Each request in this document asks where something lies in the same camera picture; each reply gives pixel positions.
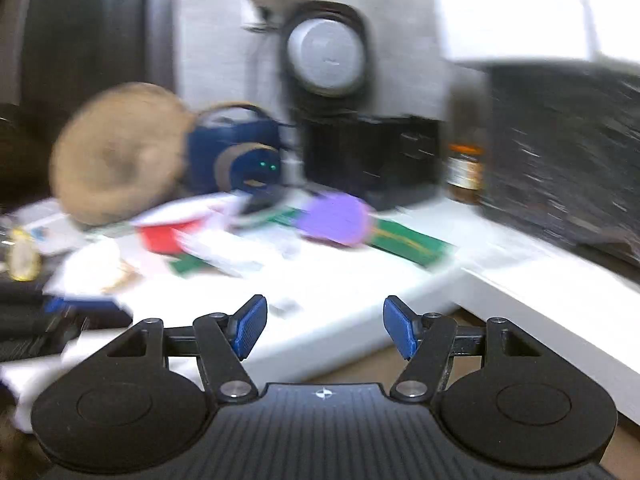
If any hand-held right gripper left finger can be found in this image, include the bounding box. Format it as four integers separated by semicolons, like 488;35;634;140
99;295;269;404

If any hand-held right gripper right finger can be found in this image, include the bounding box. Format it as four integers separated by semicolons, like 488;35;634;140
382;296;543;403

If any green striped white packet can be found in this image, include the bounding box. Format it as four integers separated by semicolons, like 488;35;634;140
167;240;266;280

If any green flat packet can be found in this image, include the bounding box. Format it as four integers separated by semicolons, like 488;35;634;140
267;207;456;274

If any red and white box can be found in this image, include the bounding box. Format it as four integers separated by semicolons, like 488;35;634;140
132;201;241;257

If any purple round object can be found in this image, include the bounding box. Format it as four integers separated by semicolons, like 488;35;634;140
297;192;374;249

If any glass jar with orange lid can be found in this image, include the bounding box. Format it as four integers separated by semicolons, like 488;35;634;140
446;142;486;206

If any white crumpled paper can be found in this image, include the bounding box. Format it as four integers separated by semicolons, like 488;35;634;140
42;237;138;307

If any black cooker with open lid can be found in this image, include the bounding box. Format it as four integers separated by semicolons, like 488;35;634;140
277;2;446;211

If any blue electric cooker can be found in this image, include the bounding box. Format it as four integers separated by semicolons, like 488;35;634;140
182;102;293;211

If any round brown woven mat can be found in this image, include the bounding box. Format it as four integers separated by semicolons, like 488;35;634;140
49;81;193;226

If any dark ribbed object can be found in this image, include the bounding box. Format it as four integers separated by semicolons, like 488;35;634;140
0;280;134;362

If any white paper sheet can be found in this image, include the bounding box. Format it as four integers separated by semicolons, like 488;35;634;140
0;330;103;432

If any white flat packet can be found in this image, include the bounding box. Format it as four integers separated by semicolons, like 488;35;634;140
12;197;87;256

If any yellow round object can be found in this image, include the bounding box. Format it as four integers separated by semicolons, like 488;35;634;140
7;227;44;282

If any white range hood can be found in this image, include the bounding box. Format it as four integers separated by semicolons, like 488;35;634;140
431;0;640;68

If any dark tall cabinet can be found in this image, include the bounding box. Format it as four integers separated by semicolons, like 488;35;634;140
0;0;177;113

